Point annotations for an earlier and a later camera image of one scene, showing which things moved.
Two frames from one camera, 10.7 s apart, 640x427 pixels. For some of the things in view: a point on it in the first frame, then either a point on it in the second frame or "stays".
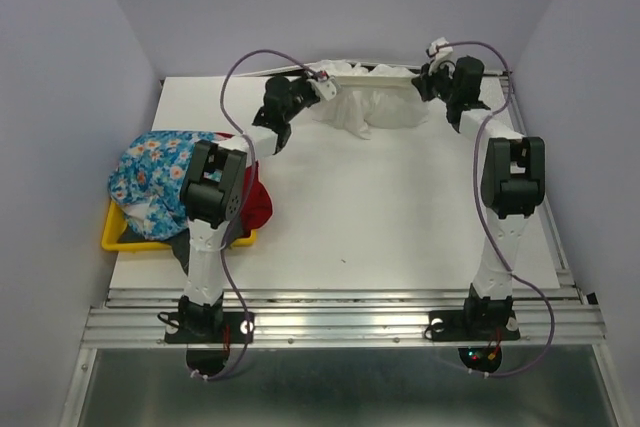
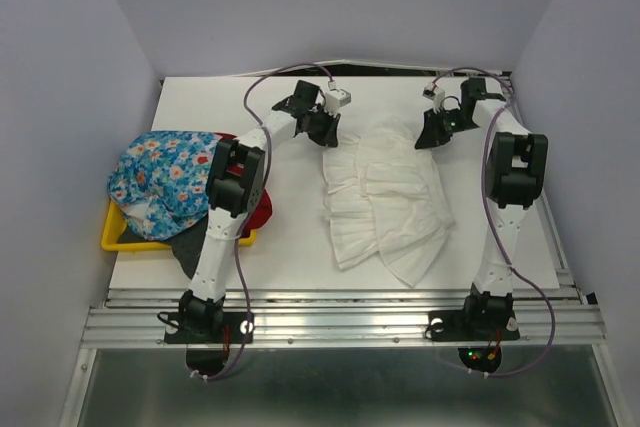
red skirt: [261, 206] stays
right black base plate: [464, 326] stays
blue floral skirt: [148, 179] stays
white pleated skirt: [371, 98] to [383, 197]
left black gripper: [302, 81] to [329, 137]
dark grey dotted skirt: [180, 246] stays
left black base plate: [208, 327] stays
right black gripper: [423, 82] to [431, 133]
